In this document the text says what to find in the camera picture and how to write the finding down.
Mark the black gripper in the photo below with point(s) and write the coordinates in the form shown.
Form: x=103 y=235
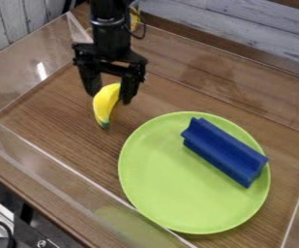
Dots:
x=92 y=63

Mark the yellow toy banana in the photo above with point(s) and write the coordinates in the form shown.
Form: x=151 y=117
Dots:
x=103 y=103

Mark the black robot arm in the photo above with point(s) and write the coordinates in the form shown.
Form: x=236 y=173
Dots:
x=110 y=55

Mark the green round plate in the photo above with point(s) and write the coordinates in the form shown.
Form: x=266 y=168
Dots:
x=174 y=187

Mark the yellow blue labelled can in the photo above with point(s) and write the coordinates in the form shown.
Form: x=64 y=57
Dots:
x=135 y=18

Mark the blue foam block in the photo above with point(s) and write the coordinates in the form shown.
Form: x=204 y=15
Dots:
x=230 y=155

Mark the clear acrylic corner bracket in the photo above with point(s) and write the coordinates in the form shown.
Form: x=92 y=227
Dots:
x=78 y=32

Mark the clear acrylic tray wall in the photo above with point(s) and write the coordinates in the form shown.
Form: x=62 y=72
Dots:
x=91 y=214

